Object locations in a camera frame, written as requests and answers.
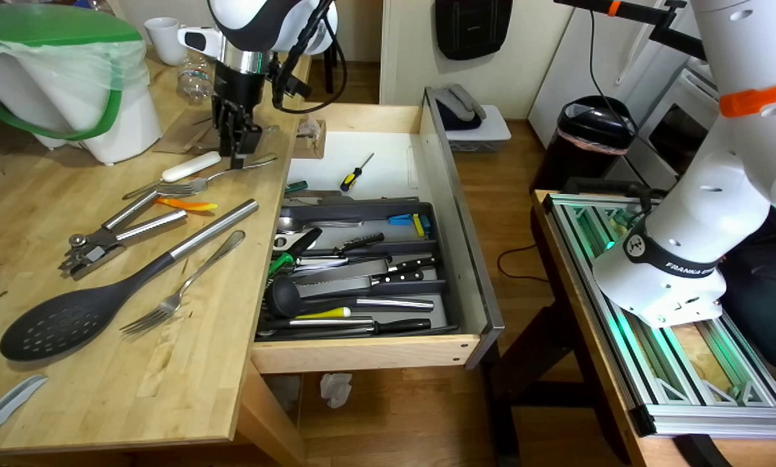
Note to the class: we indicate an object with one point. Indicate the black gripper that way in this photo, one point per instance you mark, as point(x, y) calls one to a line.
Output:
point(238, 88)

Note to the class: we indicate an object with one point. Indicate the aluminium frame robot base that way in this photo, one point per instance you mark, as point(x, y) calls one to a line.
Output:
point(677, 379)

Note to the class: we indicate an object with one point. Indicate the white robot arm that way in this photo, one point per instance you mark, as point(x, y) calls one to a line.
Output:
point(664, 271)

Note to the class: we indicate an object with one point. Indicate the silver fork front table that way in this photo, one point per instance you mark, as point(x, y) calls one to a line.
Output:
point(171, 301)

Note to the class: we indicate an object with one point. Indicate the grey utensil organizer tray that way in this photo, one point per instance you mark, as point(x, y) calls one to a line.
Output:
point(336, 248)

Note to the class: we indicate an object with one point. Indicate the clear glass jar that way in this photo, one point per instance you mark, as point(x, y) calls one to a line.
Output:
point(195, 82)

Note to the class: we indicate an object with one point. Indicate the white mug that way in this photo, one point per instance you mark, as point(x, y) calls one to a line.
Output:
point(165, 39)

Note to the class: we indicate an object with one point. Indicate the yellow black screwdriver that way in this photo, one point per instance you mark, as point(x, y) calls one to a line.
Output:
point(349, 179)

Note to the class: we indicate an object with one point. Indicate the white and green bag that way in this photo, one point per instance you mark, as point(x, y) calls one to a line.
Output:
point(74, 77)

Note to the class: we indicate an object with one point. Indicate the black ladle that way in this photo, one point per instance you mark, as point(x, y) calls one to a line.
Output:
point(283, 299)

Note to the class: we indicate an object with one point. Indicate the wooden drawer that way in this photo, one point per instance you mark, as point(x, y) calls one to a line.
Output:
point(411, 162)

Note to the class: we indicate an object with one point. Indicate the silver can opener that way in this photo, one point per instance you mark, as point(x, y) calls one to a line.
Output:
point(87, 253)

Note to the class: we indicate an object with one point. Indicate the grey stapler on tray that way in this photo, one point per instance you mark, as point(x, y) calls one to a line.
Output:
point(466, 121)

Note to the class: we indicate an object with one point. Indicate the black slotted spoon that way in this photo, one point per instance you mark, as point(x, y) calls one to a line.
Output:
point(75, 317)

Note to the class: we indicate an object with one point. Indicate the black trash bin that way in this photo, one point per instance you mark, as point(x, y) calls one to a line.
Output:
point(590, 135)

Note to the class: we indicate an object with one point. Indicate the grey knife blade corner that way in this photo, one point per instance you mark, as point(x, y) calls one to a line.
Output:
point(20, 395)

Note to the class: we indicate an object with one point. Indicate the orange handled peeler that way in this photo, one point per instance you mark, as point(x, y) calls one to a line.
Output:
point(191, 205)

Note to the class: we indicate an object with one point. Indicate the black wall bag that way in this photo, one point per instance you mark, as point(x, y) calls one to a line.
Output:
point(468, 30)

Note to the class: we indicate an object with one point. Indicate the long black handled knife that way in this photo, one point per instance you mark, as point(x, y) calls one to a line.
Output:
point(345, 331)

